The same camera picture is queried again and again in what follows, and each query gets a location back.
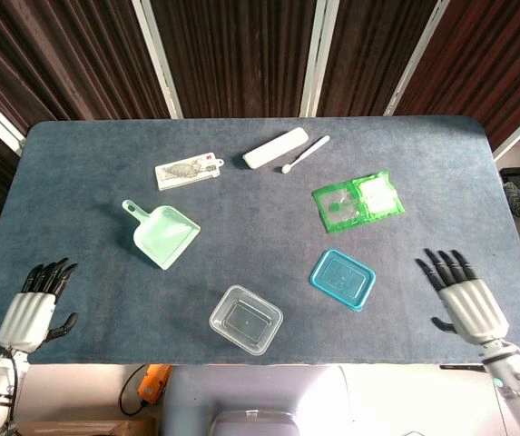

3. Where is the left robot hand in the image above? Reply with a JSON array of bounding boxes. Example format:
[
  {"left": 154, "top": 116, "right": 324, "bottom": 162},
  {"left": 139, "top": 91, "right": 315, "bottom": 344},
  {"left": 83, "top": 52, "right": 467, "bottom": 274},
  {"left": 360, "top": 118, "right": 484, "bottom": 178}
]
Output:
[{"left": 0, "top": 257, "right": 79, "bottom": 354}]

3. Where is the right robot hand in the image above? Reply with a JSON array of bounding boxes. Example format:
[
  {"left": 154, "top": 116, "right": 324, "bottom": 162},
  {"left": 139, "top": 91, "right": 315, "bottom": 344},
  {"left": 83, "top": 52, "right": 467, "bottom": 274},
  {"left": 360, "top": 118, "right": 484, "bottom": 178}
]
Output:
[{"left": 415, "top": 248, "right": 510, "bottom": 346}]

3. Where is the orange handheld controller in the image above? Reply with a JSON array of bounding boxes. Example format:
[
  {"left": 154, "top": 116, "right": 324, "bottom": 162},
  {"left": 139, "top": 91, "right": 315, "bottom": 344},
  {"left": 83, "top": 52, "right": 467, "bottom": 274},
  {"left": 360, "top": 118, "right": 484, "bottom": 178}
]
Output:
[{"left": 137, "top": 363, "right": 172, "bottom": 403}]

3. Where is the green plastic pouch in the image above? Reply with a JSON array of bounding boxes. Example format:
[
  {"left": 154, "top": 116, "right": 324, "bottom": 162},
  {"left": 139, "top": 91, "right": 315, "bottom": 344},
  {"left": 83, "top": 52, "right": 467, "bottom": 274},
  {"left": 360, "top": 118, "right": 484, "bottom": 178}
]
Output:
[{"left": 311, "top": 170, "right": 407, "bottom": 234}]

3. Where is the mint green dustpan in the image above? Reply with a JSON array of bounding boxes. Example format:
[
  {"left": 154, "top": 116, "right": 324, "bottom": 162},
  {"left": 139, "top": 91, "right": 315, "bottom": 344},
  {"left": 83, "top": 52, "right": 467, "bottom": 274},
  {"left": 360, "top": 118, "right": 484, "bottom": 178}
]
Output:
[{"left": 122, "top": 199, "right": 202, "bottom": 272}]

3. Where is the white card pack with drawing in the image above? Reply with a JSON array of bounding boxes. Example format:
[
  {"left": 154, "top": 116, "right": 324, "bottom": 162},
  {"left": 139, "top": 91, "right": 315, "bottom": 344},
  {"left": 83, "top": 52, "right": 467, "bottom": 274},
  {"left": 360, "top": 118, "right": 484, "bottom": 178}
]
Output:
[{"left": 154, "top": 153, "right": 225, "bottom": 192}]

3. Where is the white toothbrush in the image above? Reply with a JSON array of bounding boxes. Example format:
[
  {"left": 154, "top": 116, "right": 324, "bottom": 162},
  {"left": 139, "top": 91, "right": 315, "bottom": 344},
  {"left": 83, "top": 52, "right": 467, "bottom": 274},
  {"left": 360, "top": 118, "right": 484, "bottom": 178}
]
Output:
[{"left": 280, "top": 134, "right": 331, "bottom": 174}]

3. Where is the blue grey table cover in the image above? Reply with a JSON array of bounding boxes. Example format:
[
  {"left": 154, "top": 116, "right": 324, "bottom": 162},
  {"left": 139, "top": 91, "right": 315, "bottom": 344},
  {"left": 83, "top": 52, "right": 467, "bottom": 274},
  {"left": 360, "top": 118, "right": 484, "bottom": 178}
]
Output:
[{"left": 0, "top": 114, "right": 520, "bottom": 367}]

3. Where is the grey robot torso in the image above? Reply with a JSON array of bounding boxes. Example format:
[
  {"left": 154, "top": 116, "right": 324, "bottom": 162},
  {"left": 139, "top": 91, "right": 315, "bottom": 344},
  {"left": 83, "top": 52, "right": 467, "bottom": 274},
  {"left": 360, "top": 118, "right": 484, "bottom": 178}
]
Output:
[{"left": 161, "top": 364, "right": 352, "bottom": 436}]

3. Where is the white oblong case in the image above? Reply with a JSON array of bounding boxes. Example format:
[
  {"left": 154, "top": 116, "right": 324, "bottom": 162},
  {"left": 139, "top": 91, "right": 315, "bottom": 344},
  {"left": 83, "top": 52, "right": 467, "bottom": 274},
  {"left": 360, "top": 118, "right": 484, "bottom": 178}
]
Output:
[{"left": 241, "top": 126, "right": 309, "bottom": 171}]

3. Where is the black cable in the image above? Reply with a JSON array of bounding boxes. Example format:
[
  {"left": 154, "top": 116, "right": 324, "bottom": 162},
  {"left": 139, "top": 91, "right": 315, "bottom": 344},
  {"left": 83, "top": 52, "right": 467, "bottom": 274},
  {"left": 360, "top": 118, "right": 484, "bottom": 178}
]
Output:
[{"left": 119, "top": 364, "right": 152, "bottom": 417}]

